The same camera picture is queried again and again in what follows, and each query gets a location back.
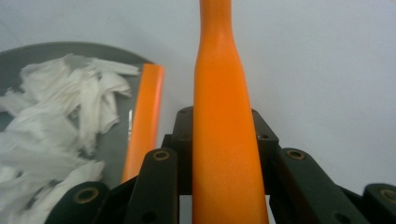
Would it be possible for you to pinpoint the pile of white paper scraps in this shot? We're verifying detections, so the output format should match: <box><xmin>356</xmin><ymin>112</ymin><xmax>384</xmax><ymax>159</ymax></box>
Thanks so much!
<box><xmin>0</xmin><ymin>52</ymin><xmax>142</xmax><ymax>224</ymax></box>

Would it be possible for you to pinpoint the orange-handled grey brush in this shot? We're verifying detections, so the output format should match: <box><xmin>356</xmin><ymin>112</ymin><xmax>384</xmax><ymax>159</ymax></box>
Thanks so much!
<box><xmin>191</xmin><ymin>0</ymin><xmax>271</xmax><ymax>224</ymax></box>

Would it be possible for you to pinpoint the grey dustpan with orange edge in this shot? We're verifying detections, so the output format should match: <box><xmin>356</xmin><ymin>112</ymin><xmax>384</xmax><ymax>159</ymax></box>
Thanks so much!
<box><xmin>0</xmin><ymin>41</ymin><xmax>166</xmax><ymax>224</ymax></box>

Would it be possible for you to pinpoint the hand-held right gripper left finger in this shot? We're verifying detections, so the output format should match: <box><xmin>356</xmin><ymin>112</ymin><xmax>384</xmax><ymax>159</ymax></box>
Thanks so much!
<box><xmin>161</xmin><ymin>105</ymin><xmax>194</xmax><ymax>196</ymax></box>

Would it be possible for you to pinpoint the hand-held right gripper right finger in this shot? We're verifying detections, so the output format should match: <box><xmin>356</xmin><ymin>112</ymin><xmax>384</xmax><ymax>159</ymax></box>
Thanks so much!
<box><xmin>250</xmin><ymin>107</ymin><xmax>280</xmax><ymax>196</ymax></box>

